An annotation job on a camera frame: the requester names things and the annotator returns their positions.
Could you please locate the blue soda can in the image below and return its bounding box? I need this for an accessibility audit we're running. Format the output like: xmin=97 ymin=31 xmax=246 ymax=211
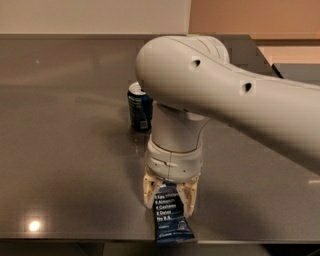
xmin=127 ymin=82 xmax=153 ymax=132

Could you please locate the blue rxbar blueberry wrapper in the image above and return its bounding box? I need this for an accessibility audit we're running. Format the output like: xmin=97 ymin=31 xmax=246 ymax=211
xmin=153 ymin=182 xmax=194 ymax=244

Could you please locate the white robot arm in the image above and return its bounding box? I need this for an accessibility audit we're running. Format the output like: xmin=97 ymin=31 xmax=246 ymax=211
xmin=135 ymin=36 xmax=320 ymax=216

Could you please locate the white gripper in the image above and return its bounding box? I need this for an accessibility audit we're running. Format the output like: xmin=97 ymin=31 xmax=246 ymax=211
xmin=143 ymin=140 xmax=203 ymax=218

